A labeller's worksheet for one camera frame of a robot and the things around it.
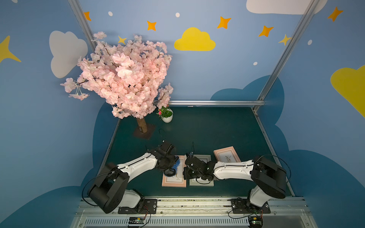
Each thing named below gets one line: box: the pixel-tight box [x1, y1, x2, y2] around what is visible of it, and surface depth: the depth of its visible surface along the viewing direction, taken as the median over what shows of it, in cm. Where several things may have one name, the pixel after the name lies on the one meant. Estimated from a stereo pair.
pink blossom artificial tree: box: [60, 31, 174, 141], surface depth 67 cm
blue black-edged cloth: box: [163, 155, 181, 178], surface depth 84 cm
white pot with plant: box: [155, 104, 174, 124], surface depth 106 cm
